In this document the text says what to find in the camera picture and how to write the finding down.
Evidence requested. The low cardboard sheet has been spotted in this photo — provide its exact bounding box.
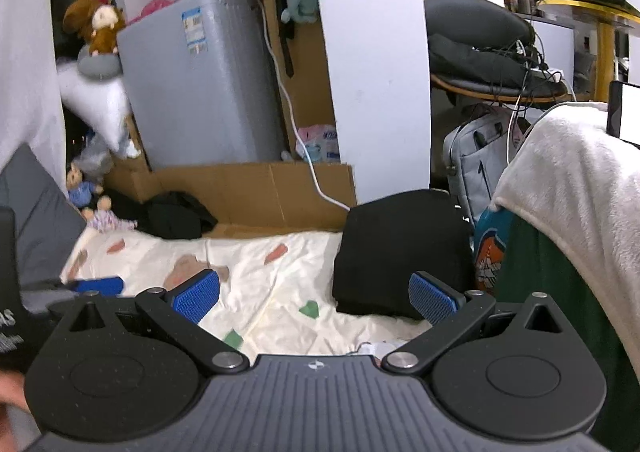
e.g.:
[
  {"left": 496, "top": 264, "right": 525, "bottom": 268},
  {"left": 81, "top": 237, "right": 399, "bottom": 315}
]
[{"left": 102, "top": 159, "right": 357, "bottom": 239}]

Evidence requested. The white pillow in plastic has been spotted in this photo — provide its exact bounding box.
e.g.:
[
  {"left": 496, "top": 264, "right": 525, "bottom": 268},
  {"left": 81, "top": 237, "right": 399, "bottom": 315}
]
[{"left": 56, "top": 60, "right": 134, "bottom": 158}]

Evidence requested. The doll in floral dress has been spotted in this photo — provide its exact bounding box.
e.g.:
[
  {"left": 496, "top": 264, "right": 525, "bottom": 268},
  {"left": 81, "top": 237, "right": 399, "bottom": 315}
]
[{"left": 82, "top": 195, "right": 139, "bottom": 234}]

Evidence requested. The grey plastic storage bin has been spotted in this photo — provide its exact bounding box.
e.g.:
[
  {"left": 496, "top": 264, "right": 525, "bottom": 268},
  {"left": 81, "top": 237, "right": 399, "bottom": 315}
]
[{"left": 116, "top": 0, "right": 286, "bottom": 171}]

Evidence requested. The folded black clothes stack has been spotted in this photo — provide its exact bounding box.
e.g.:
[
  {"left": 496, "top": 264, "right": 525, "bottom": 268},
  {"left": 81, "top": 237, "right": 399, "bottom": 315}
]
[{"left": 331, "top": 189, "right": 476, "bottom": 321}]

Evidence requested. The white fleece blanket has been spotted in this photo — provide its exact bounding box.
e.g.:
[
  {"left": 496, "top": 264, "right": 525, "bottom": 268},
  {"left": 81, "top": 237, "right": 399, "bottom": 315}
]
[{"left": 490, "top": 102, "right": 640, "bottom": 348}]

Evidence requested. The grey-green round pillow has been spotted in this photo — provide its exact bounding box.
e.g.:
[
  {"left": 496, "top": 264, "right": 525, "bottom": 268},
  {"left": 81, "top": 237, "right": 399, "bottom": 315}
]
[{"left": 76, "top": 45, "right": 124, "bottom": 78}]

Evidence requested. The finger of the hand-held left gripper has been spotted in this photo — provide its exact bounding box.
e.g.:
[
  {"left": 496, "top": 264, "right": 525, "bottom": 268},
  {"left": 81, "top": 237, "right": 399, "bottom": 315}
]
[{"left": 60, "top": 276, "right": 124, "bottom": 303}]

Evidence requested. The brown squirrel plush toy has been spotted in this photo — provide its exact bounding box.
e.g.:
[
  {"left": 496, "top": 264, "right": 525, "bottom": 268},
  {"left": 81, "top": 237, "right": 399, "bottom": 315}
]
[{"left": 62, "top": 0, "right": 127, "bottom": 56}]

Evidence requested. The tablet screen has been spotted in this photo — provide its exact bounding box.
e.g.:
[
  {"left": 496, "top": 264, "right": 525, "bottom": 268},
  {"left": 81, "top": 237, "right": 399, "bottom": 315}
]
[{"left": 606, "top": 80, "right": 640, "bottom": 151}]

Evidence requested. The black cloth pile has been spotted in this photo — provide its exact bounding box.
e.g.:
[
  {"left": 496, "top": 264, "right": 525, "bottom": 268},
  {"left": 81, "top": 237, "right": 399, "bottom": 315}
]
[{"left": 429, "top": 32, "right": 566, "bottom": 89}]

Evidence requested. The round wooden stool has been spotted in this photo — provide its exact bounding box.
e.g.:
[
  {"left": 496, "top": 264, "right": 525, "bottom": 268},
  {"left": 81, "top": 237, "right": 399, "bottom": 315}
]
[{"left": 430, "top": 72, "right": 571, "bottom": 106}]

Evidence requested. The green cloth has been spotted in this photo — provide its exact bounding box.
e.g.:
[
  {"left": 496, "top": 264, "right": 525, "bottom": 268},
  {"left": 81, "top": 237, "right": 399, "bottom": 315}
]
[{"left": 492, "top": 217, "right": 640, "bottom": 443}]

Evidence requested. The grey quilted cushion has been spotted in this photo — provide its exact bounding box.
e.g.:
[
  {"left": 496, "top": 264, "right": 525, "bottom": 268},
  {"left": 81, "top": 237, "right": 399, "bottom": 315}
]
[{"left": 0, "top": 142, "right": 87, "bottom": 293}]

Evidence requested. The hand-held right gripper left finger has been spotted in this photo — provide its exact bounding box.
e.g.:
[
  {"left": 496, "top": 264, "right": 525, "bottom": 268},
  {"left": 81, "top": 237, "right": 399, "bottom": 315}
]
[{"left": 47, "top": 268, "right": 251, "bottom": 376}]

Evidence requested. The clear plastic bag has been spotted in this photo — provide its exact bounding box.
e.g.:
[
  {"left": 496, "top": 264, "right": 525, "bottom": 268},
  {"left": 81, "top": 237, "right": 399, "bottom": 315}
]
[{"left": 75, "top": 132, "right": 116, "bottom": 178}]

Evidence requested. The pink cloth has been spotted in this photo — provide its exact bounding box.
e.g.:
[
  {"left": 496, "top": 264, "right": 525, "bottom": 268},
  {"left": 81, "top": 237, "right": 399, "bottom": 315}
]
[{"left": 127, "top": 0, "right": 179, "bottom": 26}]

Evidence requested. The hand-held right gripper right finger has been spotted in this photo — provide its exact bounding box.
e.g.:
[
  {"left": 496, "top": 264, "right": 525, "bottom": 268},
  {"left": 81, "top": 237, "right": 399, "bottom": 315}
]
[{"left": 382, "top": 271, "right": 583, "bottom": 376}]

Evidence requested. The white cable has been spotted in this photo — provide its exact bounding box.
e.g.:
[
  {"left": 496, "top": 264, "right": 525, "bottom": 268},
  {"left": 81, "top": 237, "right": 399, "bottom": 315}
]
[{"left": 250, "top": 0, "right": 351, "bottom": 211}]

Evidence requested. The pink tissue pack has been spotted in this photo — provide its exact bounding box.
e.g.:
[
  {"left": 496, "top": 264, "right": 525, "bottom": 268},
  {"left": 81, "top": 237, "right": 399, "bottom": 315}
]
[{"left": 295, "top": 125, "right": 341, "bottom": 163}]

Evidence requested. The dark grey round cushion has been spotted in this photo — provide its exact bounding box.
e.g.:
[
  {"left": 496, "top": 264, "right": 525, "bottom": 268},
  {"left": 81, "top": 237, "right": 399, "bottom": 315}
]
[{"left": 424, "top": 0, "right": 536, "bottom": 51}]

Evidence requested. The grey laptop bag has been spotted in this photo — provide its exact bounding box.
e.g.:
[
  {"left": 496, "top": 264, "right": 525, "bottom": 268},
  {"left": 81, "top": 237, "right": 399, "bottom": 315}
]
[{"left": 442, "top": 105, "right": 529, "bottom": 228}]

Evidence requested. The teddy bear in blue shirt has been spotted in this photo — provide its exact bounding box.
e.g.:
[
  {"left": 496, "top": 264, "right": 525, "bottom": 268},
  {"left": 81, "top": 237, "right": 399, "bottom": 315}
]
[{"left": 66, "top": 161, "right": 105, "bottom": 210}]

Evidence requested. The tall cardboard sheet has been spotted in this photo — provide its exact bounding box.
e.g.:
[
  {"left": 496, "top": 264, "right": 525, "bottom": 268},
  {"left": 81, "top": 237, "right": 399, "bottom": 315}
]
[{"left": 257, "top": 0, "right": 339, "bottom": 161}]

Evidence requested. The crumpled black garment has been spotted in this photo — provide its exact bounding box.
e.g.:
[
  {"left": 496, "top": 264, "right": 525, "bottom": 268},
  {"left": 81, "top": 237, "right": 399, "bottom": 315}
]
[{"left": 102, "top": 187, "right": 219, "bottom": 239}]

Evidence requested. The teal printed bag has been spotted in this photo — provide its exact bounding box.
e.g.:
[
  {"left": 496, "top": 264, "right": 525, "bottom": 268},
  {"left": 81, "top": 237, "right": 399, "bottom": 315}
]
[{"left": 472, "top": 206, "right": 516, "bottom": 296}]

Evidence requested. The white curtain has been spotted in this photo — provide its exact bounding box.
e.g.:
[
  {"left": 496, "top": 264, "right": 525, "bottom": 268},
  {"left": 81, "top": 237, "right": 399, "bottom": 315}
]
[{"left": 0, "top": 0, "right": 69, "bottom": 173}]

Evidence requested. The yellow table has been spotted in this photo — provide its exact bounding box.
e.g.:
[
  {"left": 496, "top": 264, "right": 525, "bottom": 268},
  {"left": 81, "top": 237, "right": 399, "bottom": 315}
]
[{"left": 537, "top": 0, "right": 640, "bottom": 103}]

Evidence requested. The tangle of cables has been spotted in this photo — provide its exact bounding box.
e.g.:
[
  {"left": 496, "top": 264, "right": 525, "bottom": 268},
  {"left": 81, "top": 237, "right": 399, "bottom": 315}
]
[{"left": 477, "top": 30, "right": 577, "bottom": 133}]

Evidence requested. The cream printed bed sheet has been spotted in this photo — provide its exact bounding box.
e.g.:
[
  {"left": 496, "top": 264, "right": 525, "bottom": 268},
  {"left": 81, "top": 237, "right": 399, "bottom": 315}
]
[{"left": 60, "top": 227, "right": 436, "bottom": 358}]

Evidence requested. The person's left hand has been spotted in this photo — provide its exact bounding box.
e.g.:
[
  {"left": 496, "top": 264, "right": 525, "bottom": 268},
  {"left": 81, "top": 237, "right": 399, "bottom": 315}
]
[{"left": 0, "top": 371, "right": 32, "bottom": 415}]

